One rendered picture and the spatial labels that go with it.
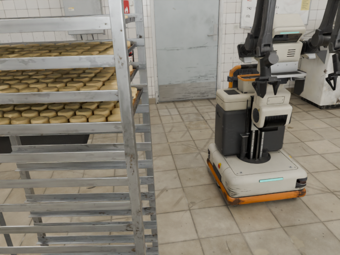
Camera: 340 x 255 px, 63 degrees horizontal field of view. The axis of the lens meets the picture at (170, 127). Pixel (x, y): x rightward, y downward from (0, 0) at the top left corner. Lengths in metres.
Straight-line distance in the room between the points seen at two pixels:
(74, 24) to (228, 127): 1.71
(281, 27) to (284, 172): 1.05
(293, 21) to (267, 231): 1.38
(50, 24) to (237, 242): 1.71
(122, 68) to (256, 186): 1.68
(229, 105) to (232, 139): 0.30
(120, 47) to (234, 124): 1.68
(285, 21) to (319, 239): 1.42
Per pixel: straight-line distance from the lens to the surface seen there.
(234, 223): 2.16
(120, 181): 0.87
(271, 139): 2.46
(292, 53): 1.99
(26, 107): 1.05
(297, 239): 2.16
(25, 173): 1.51
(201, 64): 4.64
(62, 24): 0.75
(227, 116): 2.22
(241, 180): 2.13
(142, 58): 1.15
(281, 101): 2.06
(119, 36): 0.69
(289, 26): 1.89
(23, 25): 0.79
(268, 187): 2.25
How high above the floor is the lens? 1.44
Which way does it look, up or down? 23 degrees down
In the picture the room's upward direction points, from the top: 2 degrees counter-clockwise
